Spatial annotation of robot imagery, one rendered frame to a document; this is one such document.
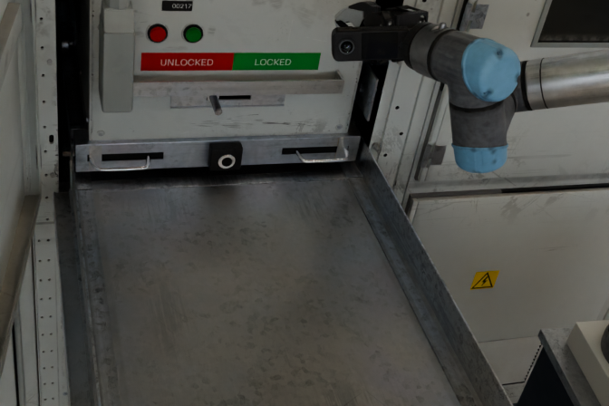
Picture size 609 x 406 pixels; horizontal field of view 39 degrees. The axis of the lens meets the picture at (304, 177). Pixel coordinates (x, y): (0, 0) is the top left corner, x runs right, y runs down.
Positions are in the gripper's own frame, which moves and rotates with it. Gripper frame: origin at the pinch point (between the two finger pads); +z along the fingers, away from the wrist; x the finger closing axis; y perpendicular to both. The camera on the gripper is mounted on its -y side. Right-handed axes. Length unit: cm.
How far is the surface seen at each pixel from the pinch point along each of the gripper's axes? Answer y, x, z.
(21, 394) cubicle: -47, -84, 44
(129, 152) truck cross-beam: -26.5, -26.6, 26.1
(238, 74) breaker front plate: -8.0, -12.6, 18.4
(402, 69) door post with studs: 19.0, -12.2, 5.8
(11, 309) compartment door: -55, -39, 4
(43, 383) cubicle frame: -43, -82, 42
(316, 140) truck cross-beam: 7.7, -27.4, 16.5
